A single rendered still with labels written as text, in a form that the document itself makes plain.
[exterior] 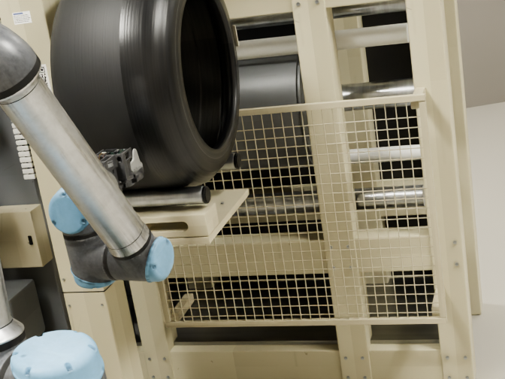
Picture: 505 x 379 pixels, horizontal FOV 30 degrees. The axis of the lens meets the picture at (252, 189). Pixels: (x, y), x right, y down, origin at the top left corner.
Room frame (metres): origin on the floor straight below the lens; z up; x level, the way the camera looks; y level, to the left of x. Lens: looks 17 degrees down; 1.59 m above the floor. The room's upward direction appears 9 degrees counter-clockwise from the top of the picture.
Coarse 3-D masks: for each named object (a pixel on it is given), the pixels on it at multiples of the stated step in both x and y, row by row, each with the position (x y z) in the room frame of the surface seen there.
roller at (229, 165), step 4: (232, 156) 2.49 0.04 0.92; (236, 156) 2.49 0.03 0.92; (228, 160) 2.49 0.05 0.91; (232, 160) 2.49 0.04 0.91; (236, 160) 2.49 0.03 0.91; (240, 160) 2.52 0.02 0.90; (224, 164) 2.49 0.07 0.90; (228, 164) 2.49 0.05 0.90; (232, 164) 2.49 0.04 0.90; (236, 164) 2.49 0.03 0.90; (240, 164) 2.51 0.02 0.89; (220, 168) 2.50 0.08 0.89; (224, 168) 2.50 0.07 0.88; (228, 168) 2.50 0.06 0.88; (232, 168) 2.50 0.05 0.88; (236, 168) 2.51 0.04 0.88
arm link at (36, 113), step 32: (0, 32) 1.55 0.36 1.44; (0, 64) 1.52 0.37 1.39; (32, 64) 1.56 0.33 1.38; (0, 96) 1.53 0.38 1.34; (32, 96) 1.57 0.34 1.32; (32, 128) 1.58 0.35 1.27; (64, 128) 1.61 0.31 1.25; (64, 160) 1.62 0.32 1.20; (96, 160) 1.67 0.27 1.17; (96, 192) 1.66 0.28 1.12; (96, 224) 1.69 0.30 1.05; (128, 224) 1.71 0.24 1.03; (128, 256) 1.72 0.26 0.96; (160, 256) 1.75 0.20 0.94
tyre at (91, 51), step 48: (96, 0) 2.23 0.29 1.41; (144, 0) 2.19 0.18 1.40; (192, 0) 2.63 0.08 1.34; (96, 48) 2.16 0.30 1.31; (144, 48) 2.12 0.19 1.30; (192, 48) 2.68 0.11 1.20; (96, 96) 2.14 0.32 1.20; (144, 96) 2.11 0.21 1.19; (192, 96) 2.66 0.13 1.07; (96, 144) 2.17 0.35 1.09; (144, 144) 2.13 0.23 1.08; (192, 144) 2.18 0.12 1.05
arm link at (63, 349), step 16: (48, 336) 1.53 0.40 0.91; (64, 336) 1.52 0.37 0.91; (80, 336) 1.51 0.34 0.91; (16, 352) 1.48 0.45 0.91; (32, 352) 1.47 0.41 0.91; (48, 352) 1.47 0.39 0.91; (64, 352) 1.46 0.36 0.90; (80, 352) 1.45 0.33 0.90; (96, 352) 1.47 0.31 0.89; (16, 368) 1.43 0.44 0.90; (32, 368) 1.42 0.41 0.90; (48, 368) 1.41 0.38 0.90; (64, 368) 1.41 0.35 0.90; (80, 368) 1.43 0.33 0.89; (96, 368) 1.45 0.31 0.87
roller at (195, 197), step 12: (132, 192) 2.29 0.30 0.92; (144, 192) 2.28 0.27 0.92; (156, 192) 2.27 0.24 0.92; (168, 192) 2.26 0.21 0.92; (180, 192) 2.24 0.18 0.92; (192, 192) 2.23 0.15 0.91; (204, 192) 2.23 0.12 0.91; (132, 204) 2.28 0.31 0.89; (144, 204) 2.27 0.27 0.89; (156, 204) 2.26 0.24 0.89; (168, 204) 2.25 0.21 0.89; (180, 204) 2.25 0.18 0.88; (192, 204) 2.24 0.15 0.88
